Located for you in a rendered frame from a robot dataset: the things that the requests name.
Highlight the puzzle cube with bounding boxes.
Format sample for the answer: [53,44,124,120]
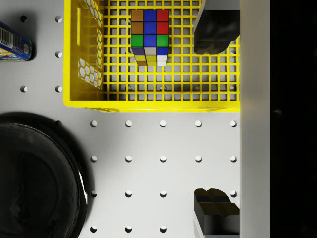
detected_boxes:
[130,9,170,68]

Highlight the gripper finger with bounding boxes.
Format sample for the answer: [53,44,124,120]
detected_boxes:
[193,0,241,55]
[193,188,241,238]

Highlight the black plate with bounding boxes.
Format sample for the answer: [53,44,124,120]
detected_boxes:
[0,112,96,238]

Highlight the yellow basket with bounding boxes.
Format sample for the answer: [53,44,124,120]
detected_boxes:
[63,0,241,113]

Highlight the flat-sided can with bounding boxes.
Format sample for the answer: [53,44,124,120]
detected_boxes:
[0,21,34,61]

